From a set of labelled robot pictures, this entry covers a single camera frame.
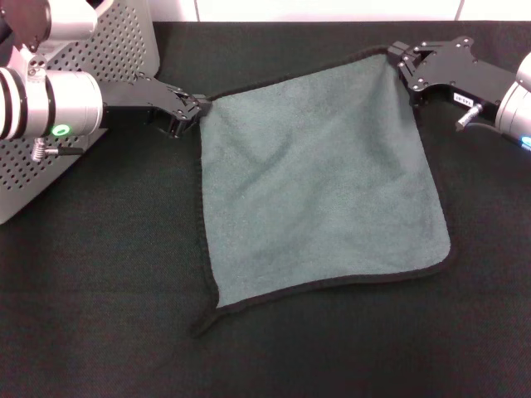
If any right wrist connector cable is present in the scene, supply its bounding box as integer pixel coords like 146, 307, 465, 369
455, 102, 531, 153

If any left wrist connector cable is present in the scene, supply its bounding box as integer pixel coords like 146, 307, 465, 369
29, 138, 86, 163

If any grey perforated storage basket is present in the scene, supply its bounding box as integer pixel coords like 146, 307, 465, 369
0, 0, 161, 227

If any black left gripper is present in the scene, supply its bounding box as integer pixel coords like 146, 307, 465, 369
99, 72, 212, 138

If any wrist connector cable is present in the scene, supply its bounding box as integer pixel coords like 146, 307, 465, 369
29, 138, 86, 163
455, 102, 531, 153

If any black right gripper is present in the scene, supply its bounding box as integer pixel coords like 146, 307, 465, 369
387, 36, 519, 120

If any black tablecloth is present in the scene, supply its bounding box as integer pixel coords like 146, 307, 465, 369
0, 20, 531, 398

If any grey towel with black edge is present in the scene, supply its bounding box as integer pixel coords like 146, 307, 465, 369
189, 46, 455, 339

